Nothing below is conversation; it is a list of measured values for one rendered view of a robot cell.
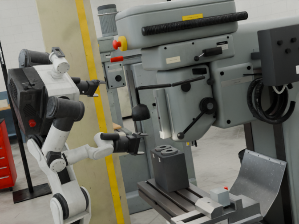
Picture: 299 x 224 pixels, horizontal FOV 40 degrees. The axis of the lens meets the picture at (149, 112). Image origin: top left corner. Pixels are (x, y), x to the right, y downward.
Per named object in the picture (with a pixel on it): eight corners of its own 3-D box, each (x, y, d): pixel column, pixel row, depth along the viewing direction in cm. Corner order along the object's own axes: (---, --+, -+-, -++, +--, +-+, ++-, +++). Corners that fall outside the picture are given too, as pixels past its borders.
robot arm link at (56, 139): (40, 172, 192) (56, 132, 185) (33, 155, 202) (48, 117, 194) (62, 173, 199) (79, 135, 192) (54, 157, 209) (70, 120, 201)
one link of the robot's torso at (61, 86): (21, 153, 197) (25, 92, 177) (2, 111, 219) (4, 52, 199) (78, 142, 213) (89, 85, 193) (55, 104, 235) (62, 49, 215)
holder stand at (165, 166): (168, 193, 212) (162, 155, 208) (155, 181, 233) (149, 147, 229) (189, 186, 215) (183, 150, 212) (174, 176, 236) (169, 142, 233)
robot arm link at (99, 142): (118, 156, 214) (98, 157, 208) (110, 143, 221) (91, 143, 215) (125, 139, 209) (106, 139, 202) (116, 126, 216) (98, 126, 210)
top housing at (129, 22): (136, 49, 155) (129, 6, 152) (117, 51, 179) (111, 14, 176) (243, 30, 170) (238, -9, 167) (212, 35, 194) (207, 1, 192)
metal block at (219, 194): (219, 208, 162) (217, 194, 161) (211, 204, 168) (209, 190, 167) (230, 204, 164) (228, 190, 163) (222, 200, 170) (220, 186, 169)
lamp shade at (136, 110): (128, 121, 163) (126, 106, 162) (139, 117, 168) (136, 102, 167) (143, 121, 158) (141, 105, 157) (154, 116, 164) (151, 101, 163)
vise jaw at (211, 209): (211, 219, 157) (209, 209, 157) (195, 209, 169) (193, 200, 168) (224, 214, 160) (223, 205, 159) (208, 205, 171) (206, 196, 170)
